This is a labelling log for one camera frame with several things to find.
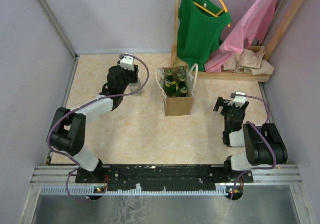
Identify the pink shirt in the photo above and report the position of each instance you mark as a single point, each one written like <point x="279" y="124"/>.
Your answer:
<point x="253" y="25"/>

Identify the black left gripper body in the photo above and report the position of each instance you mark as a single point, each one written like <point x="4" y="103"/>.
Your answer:
<point x="130" y="76"/>

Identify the brown canvas bag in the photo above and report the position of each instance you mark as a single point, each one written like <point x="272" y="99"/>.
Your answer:
<point x="178" y="106"/>

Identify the aluminium frame rail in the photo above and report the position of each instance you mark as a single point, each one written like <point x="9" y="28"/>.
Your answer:
<point x="60" y="179"/>

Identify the green tank top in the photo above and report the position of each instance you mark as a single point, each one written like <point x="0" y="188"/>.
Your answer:
<point x="199" y="32"/>

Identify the yellow clothes hanger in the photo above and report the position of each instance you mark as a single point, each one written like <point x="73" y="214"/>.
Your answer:
<point x="212" y="1"/>

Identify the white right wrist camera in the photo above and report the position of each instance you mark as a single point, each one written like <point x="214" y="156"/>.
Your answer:
<point x="238" y="99"/>

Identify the beige crumpled cloth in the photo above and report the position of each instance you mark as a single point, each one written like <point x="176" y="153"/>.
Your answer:
<point x="249" y="61"/>

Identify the clear glass bottle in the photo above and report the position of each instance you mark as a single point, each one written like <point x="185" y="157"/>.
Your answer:
<point x="135" y="88"/>

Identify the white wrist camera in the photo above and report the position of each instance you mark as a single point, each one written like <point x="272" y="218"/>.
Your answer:
<point x="126" y="61"/>
<point x="238" y="99"/>

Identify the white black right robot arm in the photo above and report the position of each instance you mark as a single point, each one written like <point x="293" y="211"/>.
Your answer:
<point x="264" y="147"/>

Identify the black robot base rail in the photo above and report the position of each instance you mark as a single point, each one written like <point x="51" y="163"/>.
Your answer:
<point x="193" y="177"/>

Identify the clear bottle in bag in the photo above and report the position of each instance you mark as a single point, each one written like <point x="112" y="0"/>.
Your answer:
<point x="181" y="71"/>

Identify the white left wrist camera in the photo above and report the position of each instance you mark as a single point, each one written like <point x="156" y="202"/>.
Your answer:
<point x="126" y="61"/>

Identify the green bottle yellow label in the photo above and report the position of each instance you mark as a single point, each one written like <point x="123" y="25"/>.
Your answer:
<point x="181" y="82"/>

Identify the wooden clothes rack frame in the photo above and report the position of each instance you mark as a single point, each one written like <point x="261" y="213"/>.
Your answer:
<point x="227" y="75"/>

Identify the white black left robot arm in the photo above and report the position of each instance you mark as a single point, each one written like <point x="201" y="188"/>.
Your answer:
<point x="125" y="124"/>

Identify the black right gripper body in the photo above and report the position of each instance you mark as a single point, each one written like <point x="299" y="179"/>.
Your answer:
<point x="225" y="112"/>

